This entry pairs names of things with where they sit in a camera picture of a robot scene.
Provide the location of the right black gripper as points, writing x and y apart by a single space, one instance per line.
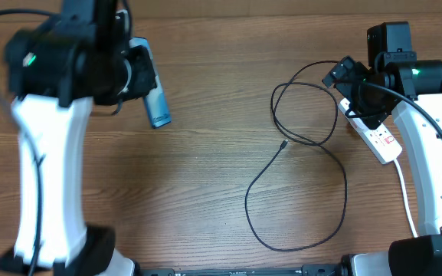
352 73

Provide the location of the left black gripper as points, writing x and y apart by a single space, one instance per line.
140 59

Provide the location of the blue Galaxy smartphone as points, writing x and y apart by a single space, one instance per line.
155 102

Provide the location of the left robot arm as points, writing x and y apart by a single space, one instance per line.
84 56

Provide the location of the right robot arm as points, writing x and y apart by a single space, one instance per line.
394 83

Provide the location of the white power strip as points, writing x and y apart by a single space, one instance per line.
380 141

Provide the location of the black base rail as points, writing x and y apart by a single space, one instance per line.
305 270

